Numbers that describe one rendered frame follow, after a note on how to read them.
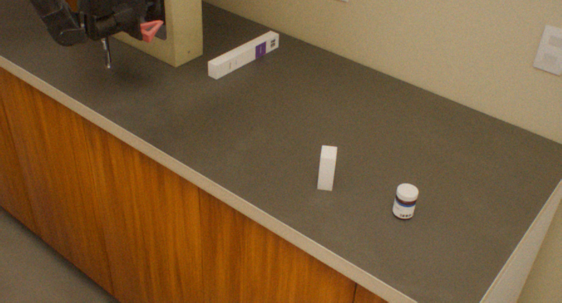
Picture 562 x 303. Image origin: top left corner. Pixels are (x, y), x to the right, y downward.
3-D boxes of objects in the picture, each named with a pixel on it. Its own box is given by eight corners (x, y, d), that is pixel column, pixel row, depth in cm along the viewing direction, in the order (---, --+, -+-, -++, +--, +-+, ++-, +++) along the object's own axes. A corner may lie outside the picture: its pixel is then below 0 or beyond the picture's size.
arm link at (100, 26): (79, 36, 135) (96, 47, 133) (78, 9, 131) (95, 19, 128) (105, 26, 140) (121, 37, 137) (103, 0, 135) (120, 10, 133)
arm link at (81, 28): (54, 24, 135) (59, 44, 129) (49, -23, 128) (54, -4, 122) (109, 21, 140) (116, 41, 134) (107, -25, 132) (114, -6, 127)
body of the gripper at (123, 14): (142, -4, 136) (115, 5, 132) (145, 37, 142) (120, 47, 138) (123, -12, 139) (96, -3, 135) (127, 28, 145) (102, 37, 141)
